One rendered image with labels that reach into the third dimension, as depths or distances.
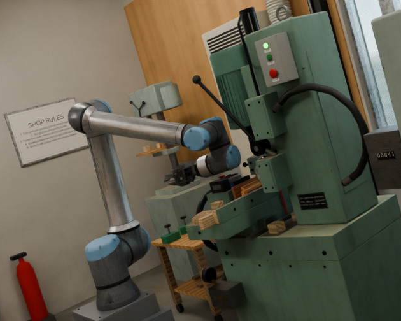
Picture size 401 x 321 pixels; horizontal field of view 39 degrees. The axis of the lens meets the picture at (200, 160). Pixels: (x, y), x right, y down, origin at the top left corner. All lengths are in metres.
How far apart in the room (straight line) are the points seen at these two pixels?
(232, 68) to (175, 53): 2.81
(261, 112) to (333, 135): 0.26
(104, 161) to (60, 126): 2.60
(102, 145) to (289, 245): 0.94
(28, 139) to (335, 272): 3.48
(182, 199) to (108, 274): 2.14
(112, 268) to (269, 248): 0.68
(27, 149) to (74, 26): 1.20
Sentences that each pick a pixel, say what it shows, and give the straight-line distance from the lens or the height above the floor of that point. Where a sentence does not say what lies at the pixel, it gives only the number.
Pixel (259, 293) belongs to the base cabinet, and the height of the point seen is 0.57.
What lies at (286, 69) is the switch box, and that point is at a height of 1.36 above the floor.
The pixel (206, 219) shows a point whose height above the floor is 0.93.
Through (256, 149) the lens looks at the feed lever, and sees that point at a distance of 2.09.
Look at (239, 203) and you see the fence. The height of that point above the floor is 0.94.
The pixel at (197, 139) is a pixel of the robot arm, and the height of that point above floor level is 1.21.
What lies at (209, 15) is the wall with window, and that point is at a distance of 4.54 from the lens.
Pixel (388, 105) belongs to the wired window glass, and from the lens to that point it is 3.63.
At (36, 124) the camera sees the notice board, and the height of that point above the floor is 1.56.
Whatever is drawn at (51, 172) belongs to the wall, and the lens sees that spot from 5.04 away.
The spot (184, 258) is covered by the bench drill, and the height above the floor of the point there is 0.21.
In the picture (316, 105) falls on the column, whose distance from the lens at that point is 1.96.
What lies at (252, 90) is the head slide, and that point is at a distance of 2.16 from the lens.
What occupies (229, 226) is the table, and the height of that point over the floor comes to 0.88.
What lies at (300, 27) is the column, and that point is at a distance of 1.99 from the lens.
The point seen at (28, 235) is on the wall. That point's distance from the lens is 4.97.
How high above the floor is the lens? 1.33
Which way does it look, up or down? 5 degrees down
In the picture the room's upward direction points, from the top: 17 degrees counter-clockwise
